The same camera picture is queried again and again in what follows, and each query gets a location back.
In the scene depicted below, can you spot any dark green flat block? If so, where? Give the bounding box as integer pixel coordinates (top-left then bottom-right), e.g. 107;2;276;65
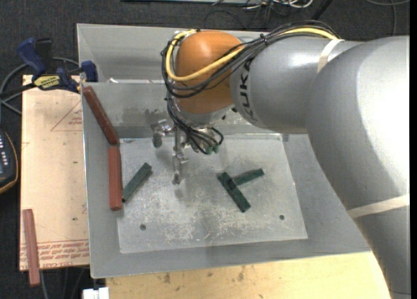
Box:
121;162;153;203
232;167;266;186
217;171;252;214

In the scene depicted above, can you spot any grey metal bin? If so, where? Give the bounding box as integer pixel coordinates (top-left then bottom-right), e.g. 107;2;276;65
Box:
76;23;371;279

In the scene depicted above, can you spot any red-brown flat block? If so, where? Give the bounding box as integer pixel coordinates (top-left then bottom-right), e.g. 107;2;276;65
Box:
108;145;124;212
81;85;121;146
22;208;42;288

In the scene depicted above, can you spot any brown cardboard board, red print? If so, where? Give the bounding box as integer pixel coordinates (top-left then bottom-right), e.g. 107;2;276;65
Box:
18;74;91;272

